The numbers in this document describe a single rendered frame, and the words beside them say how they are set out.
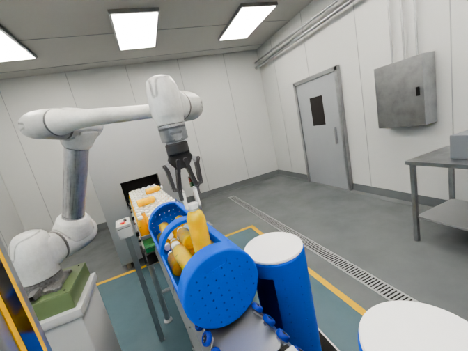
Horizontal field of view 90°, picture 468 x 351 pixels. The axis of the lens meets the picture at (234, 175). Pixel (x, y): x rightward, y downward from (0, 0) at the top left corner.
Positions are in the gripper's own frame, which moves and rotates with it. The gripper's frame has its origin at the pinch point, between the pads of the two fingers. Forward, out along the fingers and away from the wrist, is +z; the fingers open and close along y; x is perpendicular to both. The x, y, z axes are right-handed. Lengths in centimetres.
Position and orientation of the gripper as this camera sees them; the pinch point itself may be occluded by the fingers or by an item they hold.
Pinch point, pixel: (191, 198)
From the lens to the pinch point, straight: 84.8
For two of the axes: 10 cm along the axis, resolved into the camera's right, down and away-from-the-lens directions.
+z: 2.1, 9.5, 2.2
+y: 8.7, -2.8, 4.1
